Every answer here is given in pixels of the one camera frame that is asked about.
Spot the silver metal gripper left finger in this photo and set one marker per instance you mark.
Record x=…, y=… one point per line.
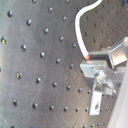
x=95, y=102

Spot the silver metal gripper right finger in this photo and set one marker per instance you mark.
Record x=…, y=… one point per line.
x=102, y=74

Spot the black perforated breadboard plate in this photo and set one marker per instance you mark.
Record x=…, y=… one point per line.
x=41, y=83

